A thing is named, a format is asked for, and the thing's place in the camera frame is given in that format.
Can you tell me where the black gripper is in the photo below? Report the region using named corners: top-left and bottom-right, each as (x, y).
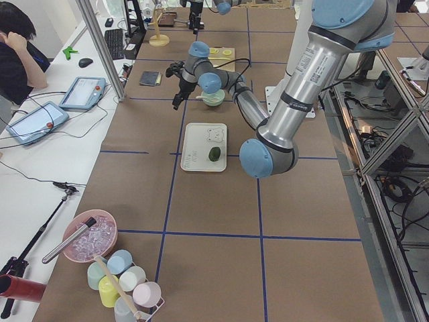
top-left (189, 0), bottom-right (203, 34)
top-left (172, 75), bottom-right (197, 110)

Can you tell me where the white ceramic spoon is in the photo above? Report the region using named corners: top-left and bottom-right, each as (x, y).
top-left (196, 96), bottom-right (219, 103)

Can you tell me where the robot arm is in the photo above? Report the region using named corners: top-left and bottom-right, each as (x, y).
top-left (166, 1), bottom-right (397, 178)
top-left (180, 0), bottom-right (242, 35)

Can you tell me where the mint green bowl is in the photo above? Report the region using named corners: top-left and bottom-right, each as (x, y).
top-left (201, 89), bottom-right (225, 107)

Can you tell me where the steel tube in bowl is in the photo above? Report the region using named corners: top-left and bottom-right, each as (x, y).
top-left (42, 217), bottom-right (97, 264)

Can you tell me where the pink bowl with ice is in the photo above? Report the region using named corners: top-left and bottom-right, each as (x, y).
top-left (63, 209), bottom-right (118, 263)

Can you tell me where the grey folded cloth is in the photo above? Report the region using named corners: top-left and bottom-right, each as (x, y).
top-left (139, 70), bottom-right (162, 87)

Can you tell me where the wooden mug tree stand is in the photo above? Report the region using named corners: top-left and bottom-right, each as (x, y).
top-left (149, 7), bottom-right (170, 47)

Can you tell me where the cream bear serving tray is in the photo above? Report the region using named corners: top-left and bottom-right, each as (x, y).
top-left (180, 122), bottom-right (227, 172)

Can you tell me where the bamboo cutting board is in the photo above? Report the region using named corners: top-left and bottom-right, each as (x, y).
top-left (208, 47), bottom-right (235, 72)

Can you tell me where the green avocado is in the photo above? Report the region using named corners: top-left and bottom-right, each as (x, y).
top-left (208, 146), bottom-right (221, 162)

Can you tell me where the black keyboard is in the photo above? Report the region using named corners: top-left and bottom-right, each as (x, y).
top-left (104, 29), bottom-right (124, 60)

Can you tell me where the far blue teach pendant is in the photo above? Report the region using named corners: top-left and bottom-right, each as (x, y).
top-left (59, 76), bottom-right (107, 111)

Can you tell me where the blue teach pendant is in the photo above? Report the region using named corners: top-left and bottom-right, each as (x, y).
top-left (59, 76), bottom-right (107, 111)
top-left (6, 101), bottom-right (69, 145)

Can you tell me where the black computer mouse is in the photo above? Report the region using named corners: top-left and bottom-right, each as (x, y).
top-left (78, 58), bottom-right (93, 68)

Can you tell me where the green plastic clip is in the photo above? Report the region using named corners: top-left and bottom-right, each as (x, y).
top-left (62, 46), bottom-right (78, 60)

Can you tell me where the near blue teach pendant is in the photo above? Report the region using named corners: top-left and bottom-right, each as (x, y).
top-left (6, 101), bottom-right (69, 145)

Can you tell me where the person in black shirt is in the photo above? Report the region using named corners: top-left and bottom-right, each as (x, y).
top-left (1, 1), bottom-right (50, 105)

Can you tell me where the wooden stick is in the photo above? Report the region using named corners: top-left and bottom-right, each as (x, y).
top-left (94, 256), bottom-right (143, 321)

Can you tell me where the black tripod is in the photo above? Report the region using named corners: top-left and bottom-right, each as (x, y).
top-left (0, 180), bottom-right (80, 319)

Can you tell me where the red cylinder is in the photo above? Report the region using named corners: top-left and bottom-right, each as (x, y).
top-left (1, 274), bottom-right (46, 303)

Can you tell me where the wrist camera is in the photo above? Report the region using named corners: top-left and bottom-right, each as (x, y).
top-left (165, 61), bottom-right (184, 78)

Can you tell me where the aluminium frame post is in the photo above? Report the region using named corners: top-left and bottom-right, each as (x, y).
top-left (76, 0), bottom-right (125, 102)

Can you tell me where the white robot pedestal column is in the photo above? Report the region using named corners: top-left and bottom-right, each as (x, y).
top-left (282, 0), bottom-right (313, 89)

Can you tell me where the wire rack of cups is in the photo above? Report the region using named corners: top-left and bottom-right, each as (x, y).
top-left (92, 250), bottom-right (166, 321)

